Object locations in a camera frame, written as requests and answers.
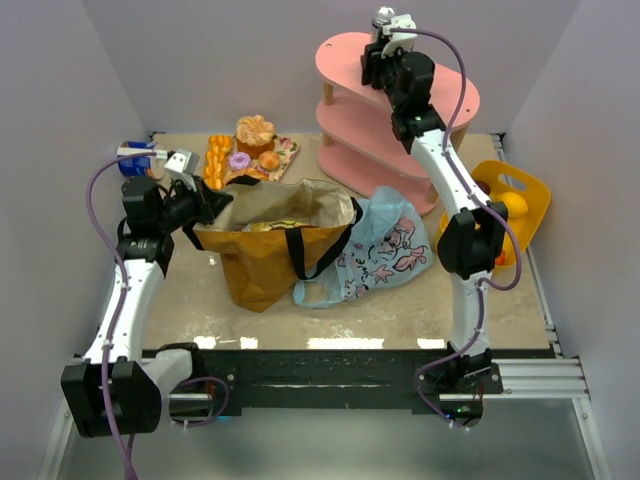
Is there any silver drink can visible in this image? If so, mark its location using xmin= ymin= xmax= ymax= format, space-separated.
xmin=371 ymin=6 xmax=397 ymax=46

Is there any brown paper tote bag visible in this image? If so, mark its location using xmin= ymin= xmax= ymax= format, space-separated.
xmin=187 ymin=179 xmax=362 ymax=312

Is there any brown chips bag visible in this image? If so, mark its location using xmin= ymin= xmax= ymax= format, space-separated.
xmin=241 ymin=219 xmax=306 ymax=232

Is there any blue printed plastic bag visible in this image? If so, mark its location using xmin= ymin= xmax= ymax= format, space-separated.
xmin=293 ymin=186 xmax=433 ymax=309

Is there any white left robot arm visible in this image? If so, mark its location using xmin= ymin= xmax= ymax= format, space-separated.
xmin=61 ymin=177 xmax=233 ymax=438

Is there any blue white carton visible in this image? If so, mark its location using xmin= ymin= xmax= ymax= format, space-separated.
xmin=116 ymin=141 xmax=168 ymax=180

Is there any glazed cruller donut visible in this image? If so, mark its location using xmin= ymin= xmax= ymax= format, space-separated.
xmin=224 ymin=168 xmax=270 ymax=185

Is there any purple frosted donut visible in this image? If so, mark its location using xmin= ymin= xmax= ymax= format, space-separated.
xmin=228 ymin=151 xmax=252 ymax=171

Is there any twisted orange bread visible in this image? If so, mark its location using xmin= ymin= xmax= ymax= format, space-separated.
xmin=202 ymin=134 xmax=233 ymax=190

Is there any small round bun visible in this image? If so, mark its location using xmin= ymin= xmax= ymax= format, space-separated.
xmin=258 ymin=151 xmax=281 ymax=172

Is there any orange frosted cupcake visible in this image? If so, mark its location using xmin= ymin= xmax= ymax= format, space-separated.
xmin=235 ymin=115 xmax=276 ymax=159

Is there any pink three-tier shelf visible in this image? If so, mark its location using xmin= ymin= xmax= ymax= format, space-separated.
xmin=315 ymin=32 xmax=480 ymax=215

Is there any floral rectangular tray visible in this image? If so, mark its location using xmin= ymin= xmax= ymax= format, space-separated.
xmin=224 ymin=136 xmax=299 ymax=182

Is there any dark red fruit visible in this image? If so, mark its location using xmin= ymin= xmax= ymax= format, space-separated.
xmin=477 ymin=181 xmax=491 ymax=196

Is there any yellow lemon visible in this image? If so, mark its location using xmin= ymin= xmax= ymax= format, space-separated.
xmin=499 ymin=192 xmax=529 ymax=219

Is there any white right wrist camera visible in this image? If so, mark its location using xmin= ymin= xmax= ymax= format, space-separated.
xmin=382 ymin=14 xmax=417 ymax=58

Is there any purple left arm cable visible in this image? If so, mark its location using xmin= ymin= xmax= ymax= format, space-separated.
xmin=85 ymin=152 xmax=169 ymax=480

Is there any black table front frame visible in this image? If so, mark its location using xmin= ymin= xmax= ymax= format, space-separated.
xmin=170 ymin=349 xmax=503 ymax=419

